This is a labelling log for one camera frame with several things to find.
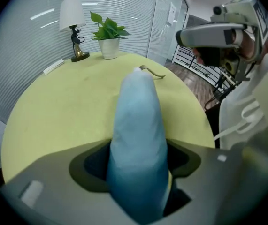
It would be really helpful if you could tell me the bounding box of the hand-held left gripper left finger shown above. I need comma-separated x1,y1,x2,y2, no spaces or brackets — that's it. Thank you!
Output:
0,141,125,225

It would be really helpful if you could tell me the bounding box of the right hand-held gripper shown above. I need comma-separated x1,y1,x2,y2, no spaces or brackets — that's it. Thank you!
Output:
175,0,268,82

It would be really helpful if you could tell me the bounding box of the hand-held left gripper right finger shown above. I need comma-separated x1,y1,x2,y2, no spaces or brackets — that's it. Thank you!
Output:
163,137,268,225

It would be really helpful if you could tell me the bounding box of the blue cloth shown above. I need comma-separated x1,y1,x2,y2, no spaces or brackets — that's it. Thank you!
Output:
106,64,170,225

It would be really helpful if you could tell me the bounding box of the person's right hand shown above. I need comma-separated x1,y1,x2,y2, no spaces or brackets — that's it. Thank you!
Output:
232,29,255,60

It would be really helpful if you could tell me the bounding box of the black metal shelf rack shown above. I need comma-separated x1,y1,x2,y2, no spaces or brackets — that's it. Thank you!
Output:
171,45,240,104

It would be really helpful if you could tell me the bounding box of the white paper notice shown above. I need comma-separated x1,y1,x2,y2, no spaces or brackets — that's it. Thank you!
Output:
167,1,177,25

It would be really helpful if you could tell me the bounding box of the person's white hooded top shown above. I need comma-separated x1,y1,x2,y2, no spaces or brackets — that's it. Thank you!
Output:
214,52,268,150

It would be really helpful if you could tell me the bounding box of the round table with green cloth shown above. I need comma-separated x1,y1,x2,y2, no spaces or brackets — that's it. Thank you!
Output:
1,50,216,185

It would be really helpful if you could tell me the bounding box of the potted green plant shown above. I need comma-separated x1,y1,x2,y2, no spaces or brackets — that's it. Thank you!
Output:
90,11,131,60

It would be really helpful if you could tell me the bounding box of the flat white box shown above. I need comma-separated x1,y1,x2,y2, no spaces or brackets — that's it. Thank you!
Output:
42,59,65,76

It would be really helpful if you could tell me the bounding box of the white shade table lamp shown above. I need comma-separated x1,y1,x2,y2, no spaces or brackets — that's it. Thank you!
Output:
59,0,91,63

